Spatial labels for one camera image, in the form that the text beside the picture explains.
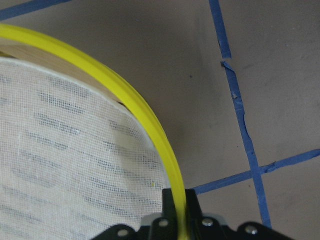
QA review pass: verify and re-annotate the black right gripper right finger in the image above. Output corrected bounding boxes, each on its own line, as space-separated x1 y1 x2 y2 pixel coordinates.
185 189 203 225

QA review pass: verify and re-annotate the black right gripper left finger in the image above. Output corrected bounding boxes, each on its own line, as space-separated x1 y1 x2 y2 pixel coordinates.
161 188 177 225

